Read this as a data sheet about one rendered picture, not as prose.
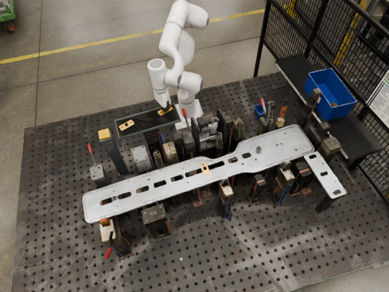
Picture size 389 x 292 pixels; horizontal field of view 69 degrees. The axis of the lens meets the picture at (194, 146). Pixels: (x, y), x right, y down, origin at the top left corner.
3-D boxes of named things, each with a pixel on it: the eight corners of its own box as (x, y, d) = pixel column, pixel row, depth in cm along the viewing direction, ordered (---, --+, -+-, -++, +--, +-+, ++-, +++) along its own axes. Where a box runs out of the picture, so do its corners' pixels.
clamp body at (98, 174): (108, 207, 188) (89, 182, 157) (105, 192, 194) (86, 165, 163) (123, 201, 189) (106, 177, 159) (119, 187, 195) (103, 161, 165)
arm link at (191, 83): (181, 89, 205) (178, 65, 184) (205, 95, 202) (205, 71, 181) (175, 102, 200) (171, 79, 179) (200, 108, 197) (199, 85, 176)
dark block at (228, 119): (223, 159, 204) (226, 123, 168) (219, 151, 207) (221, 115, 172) (229, 157, 204) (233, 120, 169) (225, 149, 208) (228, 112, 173)
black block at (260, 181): (251, 209, 183) (258, 190, 158) (244, 194, 189) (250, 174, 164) (263, 205, 184) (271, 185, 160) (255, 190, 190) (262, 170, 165)
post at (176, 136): (179, 172, 199) (173, 139, 166) (178, 166, 202) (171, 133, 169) (186, 170, 200) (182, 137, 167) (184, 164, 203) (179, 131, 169)
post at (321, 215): (318, 221, 177) (336, 203, 153) (309, 204, 183) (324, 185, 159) (327, 217, 178) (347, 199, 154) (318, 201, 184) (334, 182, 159)
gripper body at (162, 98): (149, 84, 149) (152, 99, 158) (160, 95, 144) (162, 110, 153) (161, 77, 151) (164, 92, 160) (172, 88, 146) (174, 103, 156)
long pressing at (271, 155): (86, 230, 150) (85, 229, 149) (81, 193, 162) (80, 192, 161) (316, 152, 171) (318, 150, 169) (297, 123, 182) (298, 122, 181)
